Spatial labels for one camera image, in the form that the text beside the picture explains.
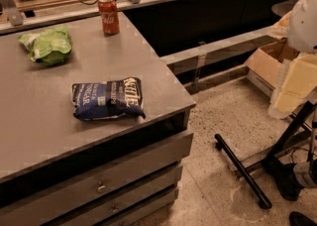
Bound bottom grey drawer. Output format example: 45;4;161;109
93;186;178;226

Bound middle grey drawer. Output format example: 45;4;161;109
45;164;182;226

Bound yellow foam sheets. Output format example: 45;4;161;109
268;53;317;119

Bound blue Kettle chip bag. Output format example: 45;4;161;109
72;77;146;121

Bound grey drawer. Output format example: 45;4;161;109
0;131;193;226
45;164;182;226
93;186;178;226

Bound grey drawer cabinet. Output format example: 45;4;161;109
0;17;194;226

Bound red Coca-Cola can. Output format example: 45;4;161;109
98;0;120;35

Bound black shoe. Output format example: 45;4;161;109
289;211;317;226

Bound cardboard box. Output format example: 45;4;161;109
245;39;298;97

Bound black stand base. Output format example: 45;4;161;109
215;101;317;209

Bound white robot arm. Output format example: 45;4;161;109
287;0;317;54

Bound green rice chip bag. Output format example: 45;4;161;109
18;26;72;66

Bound top grey drawer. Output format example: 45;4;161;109
0;131;193;226

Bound metal frame rail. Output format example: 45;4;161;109
0;0;298;36

